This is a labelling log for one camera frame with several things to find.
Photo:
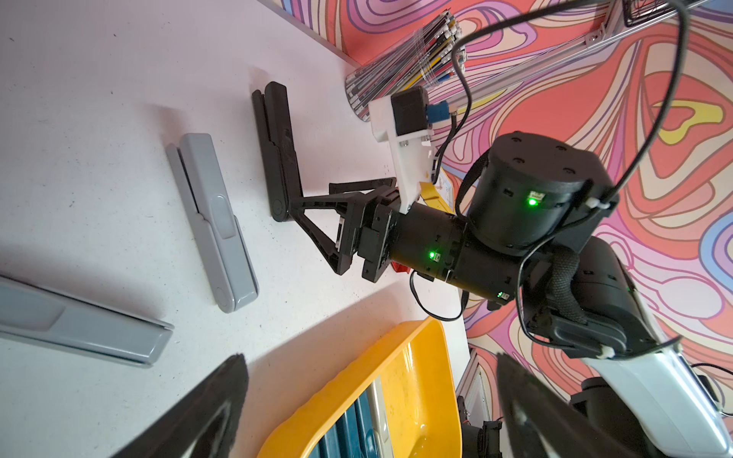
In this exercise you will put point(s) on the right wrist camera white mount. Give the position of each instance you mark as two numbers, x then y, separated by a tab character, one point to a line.
405	122

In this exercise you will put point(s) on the yellow plastic storage tray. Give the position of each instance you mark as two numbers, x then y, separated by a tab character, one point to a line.
420	364

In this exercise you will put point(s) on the beige pruning pliers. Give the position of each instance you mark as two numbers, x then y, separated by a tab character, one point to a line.
380	424

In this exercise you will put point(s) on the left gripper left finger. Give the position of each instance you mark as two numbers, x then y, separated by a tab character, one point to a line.
204	423

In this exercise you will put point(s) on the black pruning pliers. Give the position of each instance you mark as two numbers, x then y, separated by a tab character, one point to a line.
274	128

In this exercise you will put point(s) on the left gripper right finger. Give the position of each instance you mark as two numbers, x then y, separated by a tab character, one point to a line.
540	424

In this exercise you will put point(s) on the teal pruning pliers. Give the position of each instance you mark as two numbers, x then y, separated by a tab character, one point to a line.
358	430

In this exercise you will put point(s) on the grey pruning pliers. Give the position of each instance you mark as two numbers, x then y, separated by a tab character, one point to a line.
216	229

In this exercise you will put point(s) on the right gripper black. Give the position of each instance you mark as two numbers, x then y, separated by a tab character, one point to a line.
535	202

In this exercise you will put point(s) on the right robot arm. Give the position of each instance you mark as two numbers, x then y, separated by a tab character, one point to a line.
609	327

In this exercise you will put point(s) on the grey pruning pliers angled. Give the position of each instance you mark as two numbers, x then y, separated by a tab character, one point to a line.
38	316

